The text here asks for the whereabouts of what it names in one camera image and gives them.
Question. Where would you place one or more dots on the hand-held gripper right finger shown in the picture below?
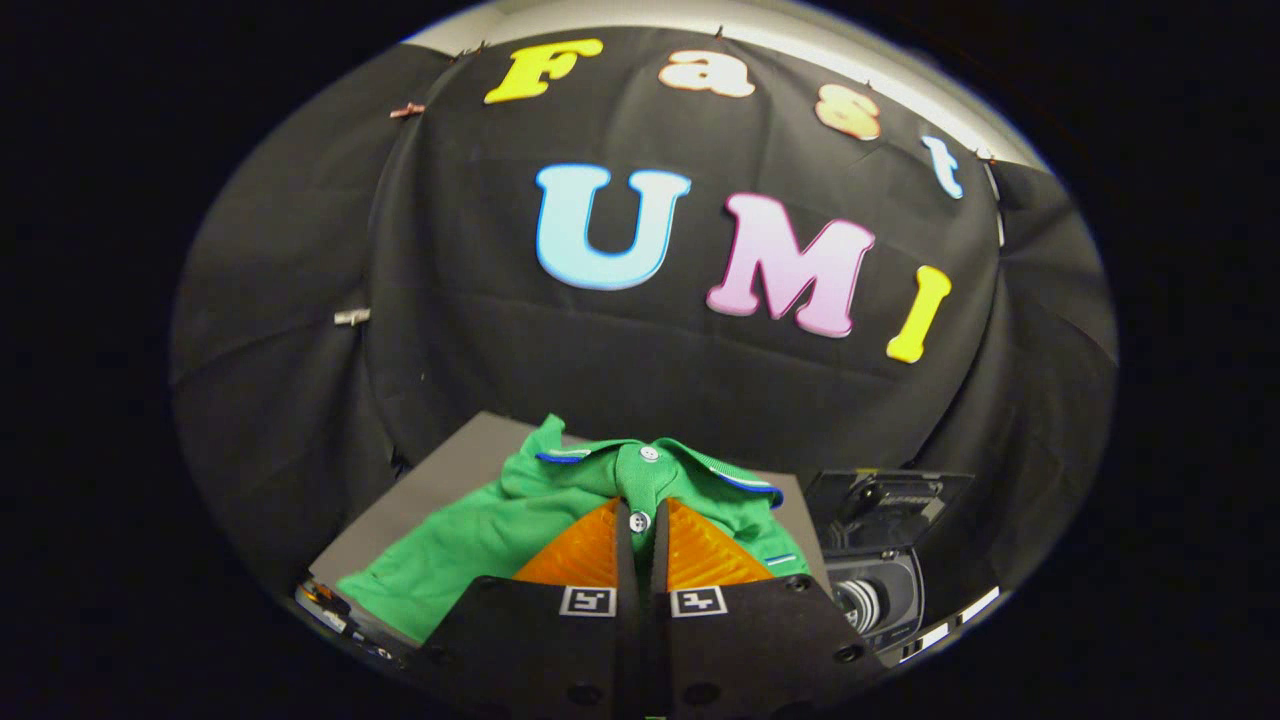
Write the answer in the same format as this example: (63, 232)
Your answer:
(660, 640)

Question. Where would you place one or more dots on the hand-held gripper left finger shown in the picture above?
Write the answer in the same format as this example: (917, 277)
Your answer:
(628, 600)

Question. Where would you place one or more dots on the green polo shirt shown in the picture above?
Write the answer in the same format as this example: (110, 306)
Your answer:
(470, 550)

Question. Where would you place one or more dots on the grey washing machine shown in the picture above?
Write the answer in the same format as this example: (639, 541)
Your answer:
(880, 600)

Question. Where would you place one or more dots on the black backdrop cloth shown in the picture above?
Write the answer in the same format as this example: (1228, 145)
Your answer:
(500, 350)

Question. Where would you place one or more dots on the silver clip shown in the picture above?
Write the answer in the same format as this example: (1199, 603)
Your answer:
(352, 317)

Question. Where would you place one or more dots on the copper clip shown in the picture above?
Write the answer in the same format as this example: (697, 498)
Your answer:
(407, 109)

